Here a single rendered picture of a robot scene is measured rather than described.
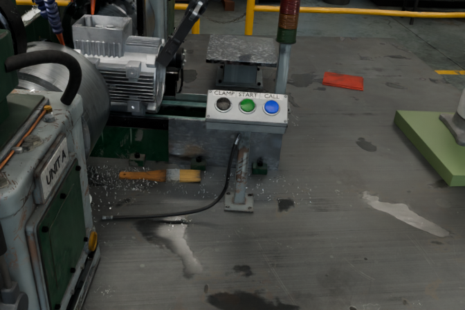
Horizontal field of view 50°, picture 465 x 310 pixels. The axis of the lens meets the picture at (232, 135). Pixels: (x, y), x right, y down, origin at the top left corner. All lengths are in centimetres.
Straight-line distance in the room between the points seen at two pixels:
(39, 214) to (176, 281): 38
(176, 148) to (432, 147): 72
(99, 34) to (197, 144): 36
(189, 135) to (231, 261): 38
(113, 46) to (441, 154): 91
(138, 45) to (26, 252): 67
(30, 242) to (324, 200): 75
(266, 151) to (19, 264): 75
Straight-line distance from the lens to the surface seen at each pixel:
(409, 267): 111
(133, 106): 123
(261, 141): 126
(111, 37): 122
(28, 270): 72
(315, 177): 131
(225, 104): 102
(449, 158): 147
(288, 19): 151
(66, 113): 79
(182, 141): 127
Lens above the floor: 151
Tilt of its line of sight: 29 degrees down
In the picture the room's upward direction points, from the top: 4 degrees clockwise
